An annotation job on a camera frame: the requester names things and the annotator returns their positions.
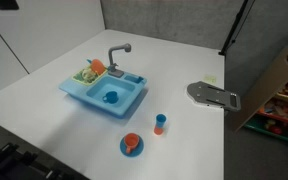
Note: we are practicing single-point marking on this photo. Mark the blue toy cup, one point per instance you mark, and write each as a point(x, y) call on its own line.
point(112, 97)

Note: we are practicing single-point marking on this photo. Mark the orange toy cup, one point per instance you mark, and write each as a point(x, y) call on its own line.
point(130, 140)

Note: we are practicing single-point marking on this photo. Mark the blue toy sink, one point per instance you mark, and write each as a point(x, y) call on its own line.
point(74, 90)

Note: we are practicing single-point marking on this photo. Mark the blue toy tumbler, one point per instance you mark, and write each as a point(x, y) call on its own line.
point(160, 120)

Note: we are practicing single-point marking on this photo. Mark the orange toy tumbler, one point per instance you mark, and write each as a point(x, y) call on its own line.
point(158, 130)

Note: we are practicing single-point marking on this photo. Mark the grey toy faucet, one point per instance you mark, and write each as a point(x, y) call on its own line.
point(111, 53)

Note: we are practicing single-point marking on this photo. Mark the pale toy dishes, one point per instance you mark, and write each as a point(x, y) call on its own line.
point(89, 75)

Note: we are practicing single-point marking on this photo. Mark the blue toy saucer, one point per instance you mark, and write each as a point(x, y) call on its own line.
point(139, 150)

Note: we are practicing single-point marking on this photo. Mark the blue toy utensil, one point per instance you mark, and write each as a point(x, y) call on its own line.
point(89, 61)

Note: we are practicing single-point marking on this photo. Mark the grey metal mounting plate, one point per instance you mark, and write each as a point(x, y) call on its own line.
point(210, 95)

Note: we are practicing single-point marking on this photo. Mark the pale yellow sticky note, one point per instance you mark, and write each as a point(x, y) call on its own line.
point(210, 79)

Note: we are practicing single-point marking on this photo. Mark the black tripod pole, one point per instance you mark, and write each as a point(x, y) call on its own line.
point(232, 31)

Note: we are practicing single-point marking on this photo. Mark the toy shelf with colourful toys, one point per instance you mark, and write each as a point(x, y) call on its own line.
point(280, 116)

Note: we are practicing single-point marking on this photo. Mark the black equipment frame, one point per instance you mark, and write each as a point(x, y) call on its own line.
point(4, 160)

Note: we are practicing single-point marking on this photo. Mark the black wall panel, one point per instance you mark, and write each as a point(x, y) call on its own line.
point(6, 4)

